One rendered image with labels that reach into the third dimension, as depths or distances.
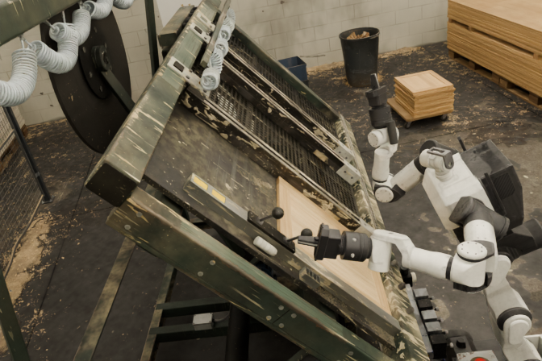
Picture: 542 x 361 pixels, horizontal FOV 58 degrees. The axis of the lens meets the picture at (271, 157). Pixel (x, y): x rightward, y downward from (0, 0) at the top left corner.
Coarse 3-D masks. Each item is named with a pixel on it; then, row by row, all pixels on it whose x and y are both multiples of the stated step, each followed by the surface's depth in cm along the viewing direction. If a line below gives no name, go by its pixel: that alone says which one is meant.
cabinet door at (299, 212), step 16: (288, 192) 196; (288, 208) 186; (304, 208) 197; (320, 208) 209; (288, 224) 176; (304, 224) 187; (336, 224) 209; (336, 272) 177; (352, 272) 187; (368, 272) 198; (368, 288) 187; (384, 304) 187
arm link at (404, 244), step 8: (376, 232) 149; (384, 232) 149; (392, 232) 151; (384, 240) 147; (392, 240) 146; (400, 240) 144; (408, 240) 146; (400, 248) 144; (408, 248) 143; (408, 256) 143; (408, 264) 143
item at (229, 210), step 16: (192, 176) 148; (192, 192) 148; (208, 192) 149; (224, 208) 151; (240, 208) 156; (240, 224) 153; (272, 240) 156; (288, 256) 160; (304, 256) 163; (320, 272) 163; (336, 288) 166; (352, 288) 172; (352, 304) 170; (368, 304) 172; (384, 320) 173
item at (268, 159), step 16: (192, 80) 183; (192, 96) 185; (208, 96) 183; (192, 112) 188; (208, 112) 188; (224, 112) 193; (224, 128) 191; (240, 128) 193; (240, 144) 195; (256, 144) 195; (256, 160) 198; (272, 160) 198; (288, 176) 202; (304, 176) 206; (304, 192) 205; (320, 192) 206; (336, 208) 209; (352, 224) 213; (368, 224) 220
